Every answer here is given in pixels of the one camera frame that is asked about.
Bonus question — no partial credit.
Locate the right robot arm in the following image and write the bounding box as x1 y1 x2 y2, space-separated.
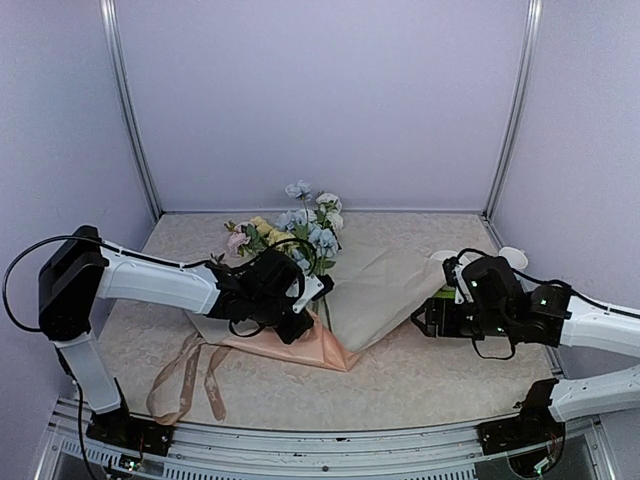
410 253 639 444

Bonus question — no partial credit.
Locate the white rose stem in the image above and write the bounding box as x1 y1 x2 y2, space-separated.
325 211 344 233

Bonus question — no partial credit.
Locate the light blue cup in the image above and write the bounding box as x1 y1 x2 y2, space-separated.
499 246 529 271

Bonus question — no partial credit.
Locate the right aluminium frame post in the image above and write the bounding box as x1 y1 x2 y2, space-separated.
483 0 544 224

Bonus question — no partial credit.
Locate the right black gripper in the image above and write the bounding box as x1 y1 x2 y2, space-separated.
411 297 513 338

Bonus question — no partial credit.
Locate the yellow rose bunch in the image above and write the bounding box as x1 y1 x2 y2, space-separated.
246 216 294 252

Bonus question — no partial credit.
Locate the pink rose stem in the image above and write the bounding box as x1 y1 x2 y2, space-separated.
224 221 266 257

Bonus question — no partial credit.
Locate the left aluminium frame post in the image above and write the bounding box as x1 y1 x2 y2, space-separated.
99 0 164 222

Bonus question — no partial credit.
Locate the front aluminium rail base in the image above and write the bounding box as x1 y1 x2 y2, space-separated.
34 394 616 480

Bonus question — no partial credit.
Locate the tan ribbon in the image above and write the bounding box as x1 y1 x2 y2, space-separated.
146 332 231 426

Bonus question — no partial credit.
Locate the pink wrapping paper sheet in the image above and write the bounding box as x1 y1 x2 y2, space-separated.
188 244 446 372

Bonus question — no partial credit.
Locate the dried mauve flower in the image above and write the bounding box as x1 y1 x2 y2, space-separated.
210 253 225 265

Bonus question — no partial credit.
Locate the white ceramic bowl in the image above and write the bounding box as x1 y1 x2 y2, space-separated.
430 250 458 262

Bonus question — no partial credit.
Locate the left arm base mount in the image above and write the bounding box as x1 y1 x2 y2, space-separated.
86 381 174 457

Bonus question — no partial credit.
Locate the white pink flower stem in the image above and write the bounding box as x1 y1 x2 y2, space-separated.
315 192 343 214

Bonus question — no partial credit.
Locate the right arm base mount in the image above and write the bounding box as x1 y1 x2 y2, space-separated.
476 378 566 455

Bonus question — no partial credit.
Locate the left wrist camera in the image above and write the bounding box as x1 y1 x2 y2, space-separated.
286 275 334 314

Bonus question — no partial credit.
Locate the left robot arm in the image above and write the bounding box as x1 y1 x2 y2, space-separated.
38 225 325 445

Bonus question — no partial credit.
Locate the aluminium frame post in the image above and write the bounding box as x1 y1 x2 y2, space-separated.
99 0 164 222
483 0 544 224

